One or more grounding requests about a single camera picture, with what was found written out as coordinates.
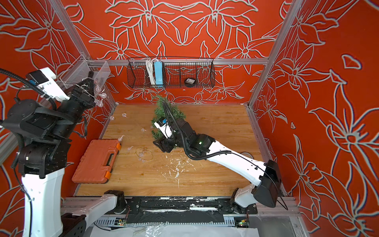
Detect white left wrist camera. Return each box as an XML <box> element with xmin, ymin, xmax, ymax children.
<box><xmin>26</xmin><ymin>67</ymin><xmax>70</xmax><ymax>102</ymax></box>

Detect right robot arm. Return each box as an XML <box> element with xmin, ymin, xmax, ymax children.
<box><xmin>153</xmin><ymin>101</ymin><xmax>288</xmax><ymax>211</ymax></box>

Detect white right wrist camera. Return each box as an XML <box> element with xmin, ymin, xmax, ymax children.
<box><xmin>154</xmin><ymin>117</ymin><xmax>173</xmax><ymax>139</ymax></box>

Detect small black device in basket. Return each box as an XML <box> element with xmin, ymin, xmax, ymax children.
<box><xmin>185</xmin><ymin>78</ymin><xmax>196</xmax><ymax>86</ymax></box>

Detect teal box in basket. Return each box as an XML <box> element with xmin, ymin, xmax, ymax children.
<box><xmin>154</xmin><ymin>61</ymin><xmax>163</xmax><ymax>86</ymax></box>

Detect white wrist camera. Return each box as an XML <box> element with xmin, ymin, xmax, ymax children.
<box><xmin>26</xmin><ymin>67</ymin><xmax>70</xmax><ymax>102</ymax></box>
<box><xmin>154</xmin><ymin>117</ymin><xmax>173</xmax><ymax>139</ymax></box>

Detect orange plastic tool case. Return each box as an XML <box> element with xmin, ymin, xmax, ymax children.
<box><xmin>72</xmin><ymin>139</ymin><xmax>121</xmax><ymax>184</ymax></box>

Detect clear bulb string lights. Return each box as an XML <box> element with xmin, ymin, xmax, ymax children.
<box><xmin>75</xmin><ymin>81</ymin><xmax>155</xmax><ymax>163</ymax></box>

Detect clear acrylic wall bin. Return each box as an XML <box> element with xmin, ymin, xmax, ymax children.
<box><xmin>58</xmin><ymin>59</ymin><xmax>111</xmax><ymax>89</ymax></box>

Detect black wire wall basket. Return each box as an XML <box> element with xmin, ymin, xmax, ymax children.
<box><xmin>126</xmin><ymin>56</ymin><xmax>216</xmax><ymax>89</ymax></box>

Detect small green christmas tree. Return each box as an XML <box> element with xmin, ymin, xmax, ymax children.
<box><xmin>150</xmin><ymin>94</ymin><xmax>187</xmax><ymax>141</ymax></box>

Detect white cable bundle in basket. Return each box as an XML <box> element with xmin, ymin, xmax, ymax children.
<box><xmin>145</xmin><ymin>59</ymin><xmax>157</xmax><ymax>86</ymax></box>

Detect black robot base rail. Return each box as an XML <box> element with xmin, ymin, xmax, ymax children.
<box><xmin>62</xmin><ymin>195</ymin><xmax>297</xmax><ymax>227</ymax></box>

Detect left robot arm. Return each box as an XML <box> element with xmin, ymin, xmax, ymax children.
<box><xmin>1</xmin><ymin>68</ymin><xmax>127</xmax><ymax>237</ymax></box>

